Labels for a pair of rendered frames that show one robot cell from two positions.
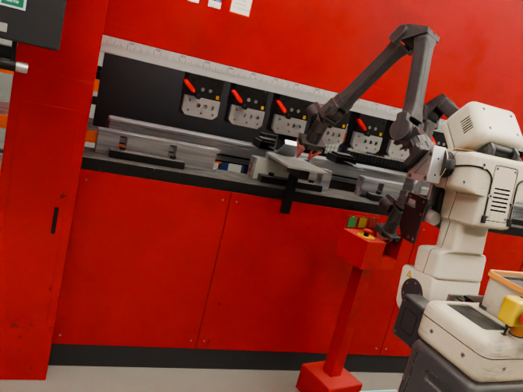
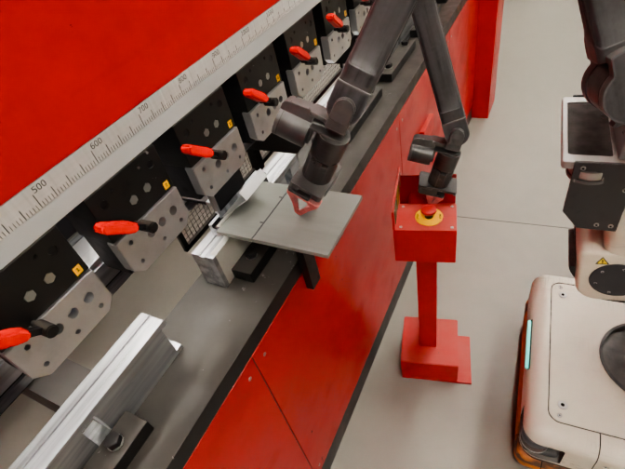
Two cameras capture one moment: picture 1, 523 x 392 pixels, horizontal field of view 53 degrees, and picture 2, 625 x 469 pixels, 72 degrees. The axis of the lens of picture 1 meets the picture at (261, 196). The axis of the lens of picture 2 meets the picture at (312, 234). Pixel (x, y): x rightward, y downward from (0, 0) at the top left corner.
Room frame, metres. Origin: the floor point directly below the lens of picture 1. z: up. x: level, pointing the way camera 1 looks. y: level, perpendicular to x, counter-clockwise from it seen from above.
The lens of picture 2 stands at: (1.56, 0.24, 1.57)
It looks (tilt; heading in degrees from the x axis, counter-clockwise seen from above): 42 degrees down; 328
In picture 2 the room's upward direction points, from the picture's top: 15 degrees counter-clockwise
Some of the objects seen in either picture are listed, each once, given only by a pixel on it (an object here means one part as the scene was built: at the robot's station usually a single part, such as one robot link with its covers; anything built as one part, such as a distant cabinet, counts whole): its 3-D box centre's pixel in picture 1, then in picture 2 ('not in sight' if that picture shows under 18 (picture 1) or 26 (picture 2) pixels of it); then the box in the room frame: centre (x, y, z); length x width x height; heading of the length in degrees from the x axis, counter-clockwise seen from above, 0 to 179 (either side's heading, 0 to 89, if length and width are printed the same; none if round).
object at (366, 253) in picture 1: (370, 242); (425, 213); (2.13, -0.49, 0.75); 0.20 x 0.16 x 0.18; 125
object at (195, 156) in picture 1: (159, 150); (64, 454); (2.12, 0.46, 0.92); 0.50 x 0.06 x 0.10; 112
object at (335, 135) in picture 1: (328, 124); (250, 94); (2.39, -0.22, 1.18); 0.15 x 0.09 x 0.17; 112
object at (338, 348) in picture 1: (347, 318); (427, 294); (2.13, -0.49, 0.39); 0.06 x 0.06 x 0.54; 35
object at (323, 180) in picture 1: (290, 173); (254, 213); (2.35, -0.10, 0.92); 0.39 x 0.06 x 0.10; 112
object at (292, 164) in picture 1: (296, 162); (289, 215); (2.19, -0.11, 1.00); 0.26 x 0.18 x 0.01; 22
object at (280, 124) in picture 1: (288, 115); (198, 142); (2.31, -0.03, 1.18); 0.15 x 0.09 x 0.17; 112
